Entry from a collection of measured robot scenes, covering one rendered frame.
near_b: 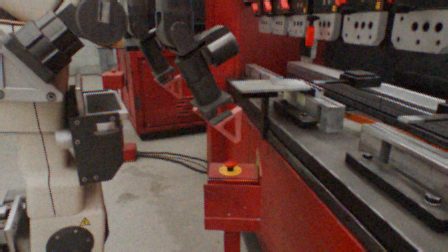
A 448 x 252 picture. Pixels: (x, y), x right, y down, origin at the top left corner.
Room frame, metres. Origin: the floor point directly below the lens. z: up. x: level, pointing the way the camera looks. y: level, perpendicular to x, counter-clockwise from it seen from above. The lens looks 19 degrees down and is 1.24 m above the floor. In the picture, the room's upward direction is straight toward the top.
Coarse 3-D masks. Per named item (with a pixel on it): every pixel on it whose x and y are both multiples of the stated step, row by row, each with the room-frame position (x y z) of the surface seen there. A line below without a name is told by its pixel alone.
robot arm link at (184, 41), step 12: (180, 24) 0.58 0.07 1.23; (180, 36) 0.58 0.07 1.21; (192, 36) 0.59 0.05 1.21; (204, 36) 0.62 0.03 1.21; (216, 36) 0.63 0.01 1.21; (228, 36) 0.64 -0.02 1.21; (180, 48) 0.58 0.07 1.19; (192, 48) 0.59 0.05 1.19; (216, 48) 0.62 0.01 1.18; (228, 48) 0.63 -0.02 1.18; (216, 60) 0.62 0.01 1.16
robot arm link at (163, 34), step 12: (156, 0) 0.62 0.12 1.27; (168, 0) 0.58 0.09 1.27; (180, 0) 0.59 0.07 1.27; (156, 12) 0.63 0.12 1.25; (168, 12) 0.58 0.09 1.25; (180, 12) 0.59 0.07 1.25; (192, 12) 0.60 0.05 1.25; (156, 24) 0.63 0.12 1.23; (168, 24) 0.58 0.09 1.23; (192, 24) 0.60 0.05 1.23; (168, 36) 0.58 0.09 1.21
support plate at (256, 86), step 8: (256, 80) 1.27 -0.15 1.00; (264, 80) 1.27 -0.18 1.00; (280, 80) 1.27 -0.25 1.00; (288, 80) 1.27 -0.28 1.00; (240, 88) 1.12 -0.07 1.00; (248, 88) 1.12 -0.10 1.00; (256, 88) 1.12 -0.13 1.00; (264, 88) 1.12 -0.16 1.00; (272, 88) 1.12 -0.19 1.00; (280, 88) 1.12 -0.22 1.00; (288, 88) 1.12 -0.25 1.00; (296, 88) 1.12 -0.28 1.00; (304, 88) 1.13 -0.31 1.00
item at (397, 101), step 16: (288, 64) 1.99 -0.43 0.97; (304, 64) 1.87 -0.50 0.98; (304, 80) 1.75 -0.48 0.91; (336, 96) 1.40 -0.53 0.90; (352, 96) 1.28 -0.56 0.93; (368, 96) 1.18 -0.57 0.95; (384, 96) 1.10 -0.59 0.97; (400, 96) 1.05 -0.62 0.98; (416, 96) 1.05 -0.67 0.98; (368, 112) 1.17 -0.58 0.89; (384, 112) 1.09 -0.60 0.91; (400, 112) 1.01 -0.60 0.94; (416, 112) 0.94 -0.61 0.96; (432, 112) 0.89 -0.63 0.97; (400, 128) 1.01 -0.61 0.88; (416, 128) 0.93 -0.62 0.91; (432, 128) 0.88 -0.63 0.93
